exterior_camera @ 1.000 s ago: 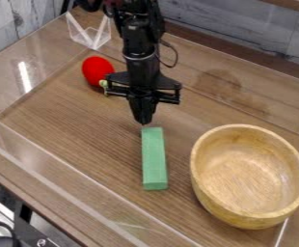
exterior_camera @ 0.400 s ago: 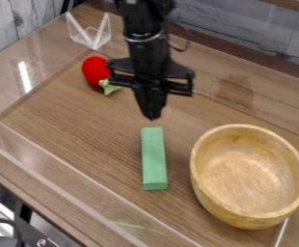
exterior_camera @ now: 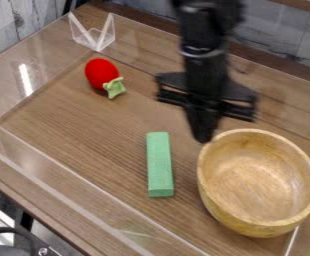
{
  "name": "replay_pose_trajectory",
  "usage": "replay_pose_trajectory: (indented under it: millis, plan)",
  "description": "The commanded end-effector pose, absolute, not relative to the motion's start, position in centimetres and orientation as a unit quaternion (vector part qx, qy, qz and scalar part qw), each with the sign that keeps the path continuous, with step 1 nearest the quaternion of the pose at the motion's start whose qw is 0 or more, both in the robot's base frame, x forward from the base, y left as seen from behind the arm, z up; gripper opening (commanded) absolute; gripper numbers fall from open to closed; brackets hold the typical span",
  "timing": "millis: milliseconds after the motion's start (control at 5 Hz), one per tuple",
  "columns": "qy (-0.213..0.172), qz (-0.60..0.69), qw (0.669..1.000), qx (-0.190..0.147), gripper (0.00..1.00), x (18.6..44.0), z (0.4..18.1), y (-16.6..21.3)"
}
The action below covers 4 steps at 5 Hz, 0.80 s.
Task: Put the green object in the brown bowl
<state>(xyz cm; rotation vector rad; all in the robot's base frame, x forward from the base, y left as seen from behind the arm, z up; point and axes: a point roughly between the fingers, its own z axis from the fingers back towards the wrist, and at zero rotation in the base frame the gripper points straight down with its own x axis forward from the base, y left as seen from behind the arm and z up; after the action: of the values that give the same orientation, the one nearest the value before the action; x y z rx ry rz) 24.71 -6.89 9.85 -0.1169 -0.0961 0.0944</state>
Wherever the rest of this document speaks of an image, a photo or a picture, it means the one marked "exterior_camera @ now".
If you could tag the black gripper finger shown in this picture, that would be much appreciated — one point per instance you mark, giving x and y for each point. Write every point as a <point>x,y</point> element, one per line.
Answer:
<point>194,121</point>
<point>211,117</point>

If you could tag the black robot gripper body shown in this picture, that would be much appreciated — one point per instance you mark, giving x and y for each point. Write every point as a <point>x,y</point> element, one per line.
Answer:
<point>205,87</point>

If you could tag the green rectangular block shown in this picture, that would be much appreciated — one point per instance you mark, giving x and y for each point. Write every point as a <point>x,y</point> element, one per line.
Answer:
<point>159,166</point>

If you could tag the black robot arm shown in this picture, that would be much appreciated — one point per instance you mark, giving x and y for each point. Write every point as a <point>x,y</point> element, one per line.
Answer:
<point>206,24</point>

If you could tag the light brown wooden bowl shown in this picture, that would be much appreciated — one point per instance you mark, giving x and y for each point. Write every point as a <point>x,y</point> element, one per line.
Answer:
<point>254,182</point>

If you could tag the red plush strawberry toy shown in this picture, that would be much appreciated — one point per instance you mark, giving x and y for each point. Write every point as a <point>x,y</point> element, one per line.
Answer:
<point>103,77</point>

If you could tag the clear acrylic corner bracket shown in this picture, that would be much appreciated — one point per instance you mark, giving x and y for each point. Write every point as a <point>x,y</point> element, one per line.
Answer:
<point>92,38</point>

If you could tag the black metal table frame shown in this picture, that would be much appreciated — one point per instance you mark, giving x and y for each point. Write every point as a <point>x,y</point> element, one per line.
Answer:
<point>35,238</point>

